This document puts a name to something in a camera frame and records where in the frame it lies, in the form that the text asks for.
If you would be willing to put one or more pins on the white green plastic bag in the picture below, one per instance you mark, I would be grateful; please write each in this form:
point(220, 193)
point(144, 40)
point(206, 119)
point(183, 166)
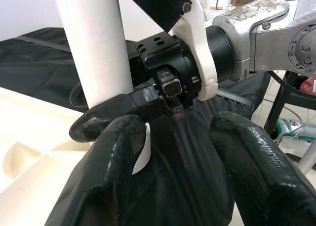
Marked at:
point(291, 127)

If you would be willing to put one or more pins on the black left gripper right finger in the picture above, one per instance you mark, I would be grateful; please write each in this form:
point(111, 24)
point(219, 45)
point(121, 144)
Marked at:
point(266, 181)

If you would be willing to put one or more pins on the red plastic bottle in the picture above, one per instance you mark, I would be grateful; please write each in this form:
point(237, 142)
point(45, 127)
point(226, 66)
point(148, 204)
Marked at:
point(307, 87)

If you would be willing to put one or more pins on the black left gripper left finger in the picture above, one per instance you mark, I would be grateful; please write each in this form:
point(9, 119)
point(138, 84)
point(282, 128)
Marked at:
point(98, 181)

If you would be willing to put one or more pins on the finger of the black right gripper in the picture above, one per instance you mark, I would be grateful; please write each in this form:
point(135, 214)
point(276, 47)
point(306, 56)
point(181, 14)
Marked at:
point(77, 97)
point(128, 104)

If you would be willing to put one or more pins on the black table cloth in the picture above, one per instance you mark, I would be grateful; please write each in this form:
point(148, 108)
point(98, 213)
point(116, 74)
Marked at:
point(37, 62)

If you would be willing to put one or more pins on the white plastic children table top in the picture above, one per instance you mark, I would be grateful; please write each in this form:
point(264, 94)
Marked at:
point(37, 127)

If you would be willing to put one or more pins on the black metal table leg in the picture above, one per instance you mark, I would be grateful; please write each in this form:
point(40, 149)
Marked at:
point(276, 112)

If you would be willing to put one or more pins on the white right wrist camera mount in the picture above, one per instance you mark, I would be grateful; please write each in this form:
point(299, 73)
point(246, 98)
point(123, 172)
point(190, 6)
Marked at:
point(200, 43)

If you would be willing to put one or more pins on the white plastic table leg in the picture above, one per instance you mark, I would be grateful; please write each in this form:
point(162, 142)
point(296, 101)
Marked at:
point(93, 38)

